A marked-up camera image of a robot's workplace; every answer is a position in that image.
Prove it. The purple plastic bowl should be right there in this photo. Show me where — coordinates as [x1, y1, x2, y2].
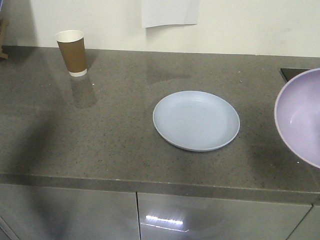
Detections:
[274, 68, 320, 168]

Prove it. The light blue plastic plate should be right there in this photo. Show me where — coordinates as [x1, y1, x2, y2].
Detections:
[152, 90, 241, 152]

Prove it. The brown paper cup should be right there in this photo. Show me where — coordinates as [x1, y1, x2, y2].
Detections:
[55, 30, 88, 78]

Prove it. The grey glossy cabinet door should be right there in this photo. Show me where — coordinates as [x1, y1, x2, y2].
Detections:
[137, 193, 311, 240]

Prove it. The white paper sheet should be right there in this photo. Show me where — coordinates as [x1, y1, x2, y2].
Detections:
[141, 0, 201, 28]

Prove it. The black induction cooktop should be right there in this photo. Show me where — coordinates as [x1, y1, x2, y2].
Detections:
[280, 68, 309, 83]

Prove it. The wooden stand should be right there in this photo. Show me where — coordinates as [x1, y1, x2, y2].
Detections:
[0, 18, 9, 60]

